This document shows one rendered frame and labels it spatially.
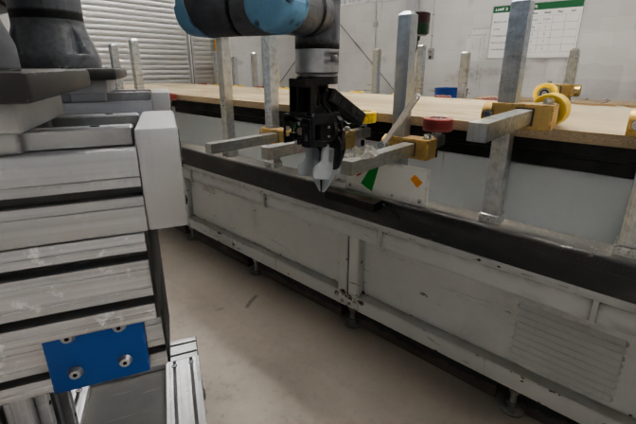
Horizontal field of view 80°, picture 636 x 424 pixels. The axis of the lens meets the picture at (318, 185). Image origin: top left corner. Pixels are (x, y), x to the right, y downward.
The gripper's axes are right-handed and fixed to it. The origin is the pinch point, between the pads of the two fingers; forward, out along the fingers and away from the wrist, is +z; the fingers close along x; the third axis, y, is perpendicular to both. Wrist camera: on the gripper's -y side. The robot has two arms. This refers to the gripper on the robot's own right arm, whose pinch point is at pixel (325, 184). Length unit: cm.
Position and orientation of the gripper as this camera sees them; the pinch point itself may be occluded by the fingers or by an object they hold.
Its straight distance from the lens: 72.8
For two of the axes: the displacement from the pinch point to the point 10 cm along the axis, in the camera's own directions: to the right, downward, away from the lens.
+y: -6.7, 2.2, -7.1
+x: 7.5, 2.0, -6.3
